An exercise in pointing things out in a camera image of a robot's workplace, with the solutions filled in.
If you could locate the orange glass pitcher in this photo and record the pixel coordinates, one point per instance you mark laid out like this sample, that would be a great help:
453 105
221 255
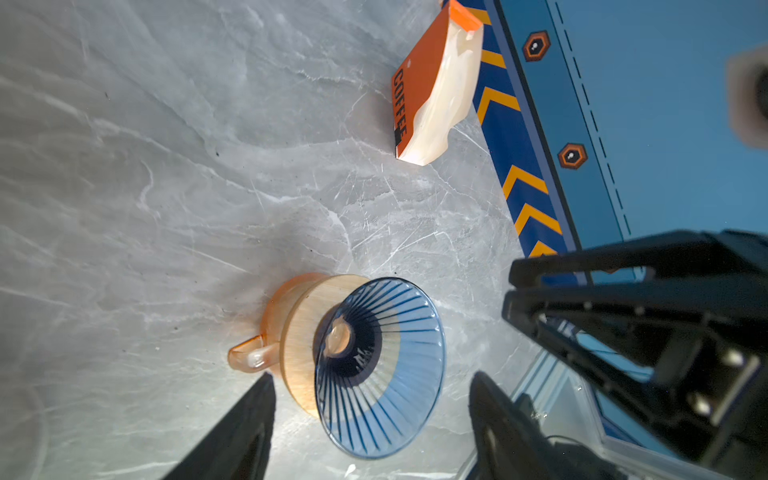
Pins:
263 351

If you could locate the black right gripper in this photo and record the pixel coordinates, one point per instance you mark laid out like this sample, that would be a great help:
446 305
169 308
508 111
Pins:
684 354

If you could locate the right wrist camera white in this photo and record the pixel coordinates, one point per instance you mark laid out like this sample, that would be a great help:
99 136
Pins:
746 85

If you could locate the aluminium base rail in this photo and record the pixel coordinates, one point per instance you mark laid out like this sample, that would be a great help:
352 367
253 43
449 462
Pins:
570 412

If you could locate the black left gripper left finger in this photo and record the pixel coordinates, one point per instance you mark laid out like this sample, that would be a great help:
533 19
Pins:
238 447

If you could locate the orange coffee filter box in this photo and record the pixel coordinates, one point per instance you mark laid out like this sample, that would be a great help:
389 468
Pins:
452 10

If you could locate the blue glass ribbed dripper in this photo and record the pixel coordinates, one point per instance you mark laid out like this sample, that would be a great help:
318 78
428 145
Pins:
380 359

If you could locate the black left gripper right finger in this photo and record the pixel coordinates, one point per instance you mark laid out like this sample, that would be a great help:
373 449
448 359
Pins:
508 444

